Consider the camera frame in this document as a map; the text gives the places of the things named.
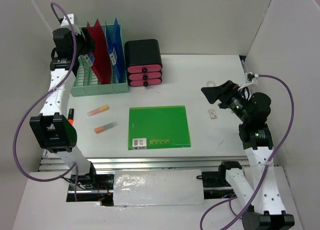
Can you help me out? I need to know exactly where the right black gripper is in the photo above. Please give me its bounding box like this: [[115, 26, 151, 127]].
[[201, 79, 252, 122]]

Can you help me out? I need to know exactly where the blue clip file folder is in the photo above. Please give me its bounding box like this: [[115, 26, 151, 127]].
[[105, 18, 126, 83]]

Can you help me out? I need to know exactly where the red clip file folder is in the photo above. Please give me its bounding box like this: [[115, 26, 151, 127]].
[[86, 20, 112, 84]]

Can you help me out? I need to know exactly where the green clip file folder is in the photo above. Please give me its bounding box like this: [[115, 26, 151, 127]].
[[127, 106, 191, 150]]

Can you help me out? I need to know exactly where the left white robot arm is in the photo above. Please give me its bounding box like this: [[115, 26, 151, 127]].
[[29, 28, 99, 189]]

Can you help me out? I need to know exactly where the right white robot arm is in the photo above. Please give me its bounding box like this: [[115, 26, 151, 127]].
[[201, 81, 295, 229]]

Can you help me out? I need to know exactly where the clear tape roll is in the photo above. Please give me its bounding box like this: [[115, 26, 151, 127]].
[[206, 81, 216, 87]]

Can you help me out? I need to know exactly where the mint green file organizer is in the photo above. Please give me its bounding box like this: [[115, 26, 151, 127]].
[[71, 20, 129, 97]]

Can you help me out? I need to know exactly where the black pink drawer unit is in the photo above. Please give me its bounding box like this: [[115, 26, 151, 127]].
[[124, 39, 163, 87]]

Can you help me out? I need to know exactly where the orange highlighter clear cap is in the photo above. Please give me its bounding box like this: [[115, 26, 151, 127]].
[[87, 105, 109, 117]]

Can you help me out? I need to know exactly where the black orange highlighter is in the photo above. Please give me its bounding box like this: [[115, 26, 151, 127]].
[[67, 108, 75, 125]]

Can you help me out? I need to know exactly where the orange grey highlighter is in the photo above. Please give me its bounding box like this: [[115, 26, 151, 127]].
[[94, 121, 118, 134]]

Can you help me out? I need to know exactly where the white foil covered panel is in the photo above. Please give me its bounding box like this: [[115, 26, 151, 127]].
[[113, 169, 205, 206]]

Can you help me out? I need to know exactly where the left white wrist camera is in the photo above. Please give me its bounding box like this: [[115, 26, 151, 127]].
[[59, 14, 75, 30]]

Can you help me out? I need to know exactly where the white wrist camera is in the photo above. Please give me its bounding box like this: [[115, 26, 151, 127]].
[[243, 72, 259, 87], [59, 14, 75, 30]]

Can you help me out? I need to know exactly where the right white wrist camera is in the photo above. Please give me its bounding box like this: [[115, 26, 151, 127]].
[[243, 72, 259, 87]]

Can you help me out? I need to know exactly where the aluminium rail frame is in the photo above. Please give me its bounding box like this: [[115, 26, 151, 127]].
[[38, 54, 279, 170]]

